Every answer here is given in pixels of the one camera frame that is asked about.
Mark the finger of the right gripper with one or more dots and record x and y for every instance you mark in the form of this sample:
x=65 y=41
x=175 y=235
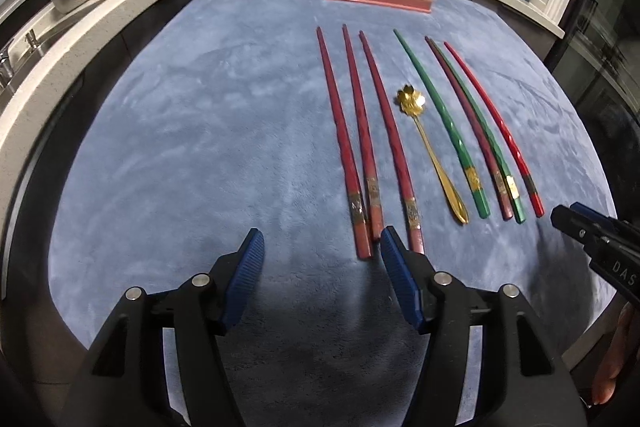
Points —
x=590 y=214
x=576 y=226

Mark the green chopstick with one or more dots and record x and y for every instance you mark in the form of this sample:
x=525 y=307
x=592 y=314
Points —
x=511 y=207
x=464 y=157

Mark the chrome sink faucet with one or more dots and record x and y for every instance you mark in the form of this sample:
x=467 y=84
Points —
x=12 y=74

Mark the blue plush table mat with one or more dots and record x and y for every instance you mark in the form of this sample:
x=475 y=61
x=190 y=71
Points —
x=223 y=123

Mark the bright red twisted chopstick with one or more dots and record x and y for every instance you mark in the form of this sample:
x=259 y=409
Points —
x=523 y=168

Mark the gold flower spoon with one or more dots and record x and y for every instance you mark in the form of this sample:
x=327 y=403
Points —
x=412 y=104

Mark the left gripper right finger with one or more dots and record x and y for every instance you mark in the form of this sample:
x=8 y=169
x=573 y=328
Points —
x=523 y=382

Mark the right hand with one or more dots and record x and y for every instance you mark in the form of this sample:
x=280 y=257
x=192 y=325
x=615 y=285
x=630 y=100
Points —
x=624 y=341

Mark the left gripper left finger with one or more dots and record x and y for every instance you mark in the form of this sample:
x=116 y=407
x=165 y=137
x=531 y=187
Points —
x=125 y=375

